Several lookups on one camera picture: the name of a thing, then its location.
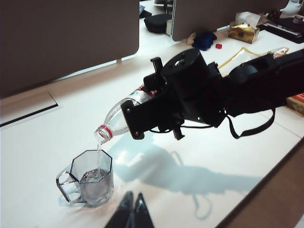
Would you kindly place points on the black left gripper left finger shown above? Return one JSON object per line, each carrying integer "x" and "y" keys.
{"x": 121, "y": 216}

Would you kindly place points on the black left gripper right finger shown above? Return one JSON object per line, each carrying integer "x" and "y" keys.
{"x": 142, "y": 216}

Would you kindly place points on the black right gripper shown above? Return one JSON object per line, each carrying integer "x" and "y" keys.
{"x": 190, "y": 90}

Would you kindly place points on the clear water bottle red label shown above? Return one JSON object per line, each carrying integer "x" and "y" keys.
{"x": 116, "y": 121}

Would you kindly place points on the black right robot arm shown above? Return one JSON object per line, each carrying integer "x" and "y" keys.
{"x": 261, "y": 88}

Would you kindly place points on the grey transparent plastic mug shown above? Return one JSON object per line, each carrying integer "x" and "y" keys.
{"x": 95, "y": 185}

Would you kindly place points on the red bottle cap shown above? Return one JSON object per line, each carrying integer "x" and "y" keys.
{"x": 219, "y": 46}

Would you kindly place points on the black bag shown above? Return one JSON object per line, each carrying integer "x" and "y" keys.
{"x": 156, "y": 23}

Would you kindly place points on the dark blue crumpled cloth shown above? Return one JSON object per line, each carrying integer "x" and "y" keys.
{"x": 204, "y": 40}

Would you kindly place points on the clear bag with yellow edge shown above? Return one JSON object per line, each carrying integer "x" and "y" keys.
{"x": 237, "y": 57}

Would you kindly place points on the grey desk divider panel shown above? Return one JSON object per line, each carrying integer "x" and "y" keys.
{"x": 66, "y": 40}

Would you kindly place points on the gold cardboard box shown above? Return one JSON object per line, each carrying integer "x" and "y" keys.
{"x": 242, "y": 33}

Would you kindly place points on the grey divider panel right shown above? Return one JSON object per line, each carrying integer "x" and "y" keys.
{"x": 225, "y": 14}

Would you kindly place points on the shiny snack packet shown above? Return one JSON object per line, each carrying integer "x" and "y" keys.
{"x": 280, "y": 52}

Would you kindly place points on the red and brown box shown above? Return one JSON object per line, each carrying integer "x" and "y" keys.
{"x": 297, "y": 104}

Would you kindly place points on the black keyboard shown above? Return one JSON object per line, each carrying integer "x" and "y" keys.
{"x": 285, "y": 28}

